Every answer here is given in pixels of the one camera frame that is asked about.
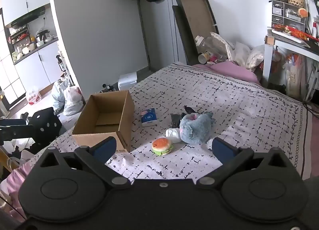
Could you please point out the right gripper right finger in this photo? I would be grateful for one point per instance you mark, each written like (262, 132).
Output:
(233, 160)

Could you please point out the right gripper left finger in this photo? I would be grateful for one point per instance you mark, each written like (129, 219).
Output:
(95, 159)

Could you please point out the grey plush toy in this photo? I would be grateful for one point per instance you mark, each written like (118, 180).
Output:
(196, 128)

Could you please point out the white bagged soft item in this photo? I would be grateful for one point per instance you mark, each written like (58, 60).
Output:
(173, 135)

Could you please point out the burger squishy toy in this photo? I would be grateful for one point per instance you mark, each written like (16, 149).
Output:
(162, 146)

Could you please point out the black item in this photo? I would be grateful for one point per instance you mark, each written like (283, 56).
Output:
(176, 119)

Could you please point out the blue tissue pack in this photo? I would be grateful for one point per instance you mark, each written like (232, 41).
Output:
(148, 117)

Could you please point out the black sock bundle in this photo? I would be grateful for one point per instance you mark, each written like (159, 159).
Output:
(190, 110)

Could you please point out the white plastic bag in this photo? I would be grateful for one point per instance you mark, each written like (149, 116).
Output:
(73, 101)

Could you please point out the cardboard box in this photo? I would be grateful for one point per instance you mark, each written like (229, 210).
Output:
(104, 115)

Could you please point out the patterned bed cover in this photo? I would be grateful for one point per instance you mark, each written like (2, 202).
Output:
(242, 114)

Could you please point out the pink pillow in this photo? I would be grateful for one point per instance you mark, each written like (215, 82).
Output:
(230, 69)

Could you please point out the crumpled white bags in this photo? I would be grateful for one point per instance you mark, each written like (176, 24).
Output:
(240, 53)

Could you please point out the paper cup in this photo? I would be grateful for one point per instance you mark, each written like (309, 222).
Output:
(204, 58)

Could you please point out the large clear plastic bottle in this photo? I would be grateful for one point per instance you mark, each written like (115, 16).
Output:
(203, 45)

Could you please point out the white side table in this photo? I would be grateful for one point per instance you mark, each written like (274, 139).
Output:
(272, 41)

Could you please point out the dark framed board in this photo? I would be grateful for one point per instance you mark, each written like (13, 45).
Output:
(193, 18)

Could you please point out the grey drawer organizer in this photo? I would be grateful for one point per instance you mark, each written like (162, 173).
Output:
(287, 15)

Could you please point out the woven basket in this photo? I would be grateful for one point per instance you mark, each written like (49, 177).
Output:
(298, 3)

